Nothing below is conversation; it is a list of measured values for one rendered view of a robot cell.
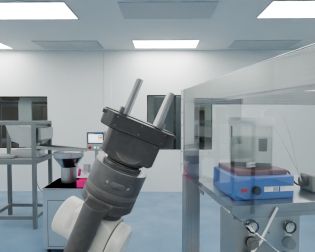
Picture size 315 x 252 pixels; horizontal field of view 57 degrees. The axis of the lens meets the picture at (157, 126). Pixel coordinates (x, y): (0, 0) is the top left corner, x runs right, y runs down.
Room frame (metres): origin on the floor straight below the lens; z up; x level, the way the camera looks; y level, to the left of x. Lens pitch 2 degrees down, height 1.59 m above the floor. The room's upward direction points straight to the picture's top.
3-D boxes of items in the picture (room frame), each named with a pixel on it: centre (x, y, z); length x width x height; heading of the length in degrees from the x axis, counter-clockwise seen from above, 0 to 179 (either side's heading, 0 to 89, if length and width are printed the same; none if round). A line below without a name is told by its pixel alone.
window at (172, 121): (6.06, -0.46, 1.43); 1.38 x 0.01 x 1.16; 89
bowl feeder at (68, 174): (3.58, 1.03, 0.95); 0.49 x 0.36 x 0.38; 89
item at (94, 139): (3.66, 0.78, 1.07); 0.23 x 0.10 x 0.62; 89
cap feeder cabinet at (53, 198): (3.52, 0.99, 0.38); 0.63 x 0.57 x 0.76; 89
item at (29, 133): (4.07, 1.74, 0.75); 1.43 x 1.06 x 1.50; 89
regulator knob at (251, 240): (0.84, -0.28, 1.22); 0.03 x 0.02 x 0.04; 99
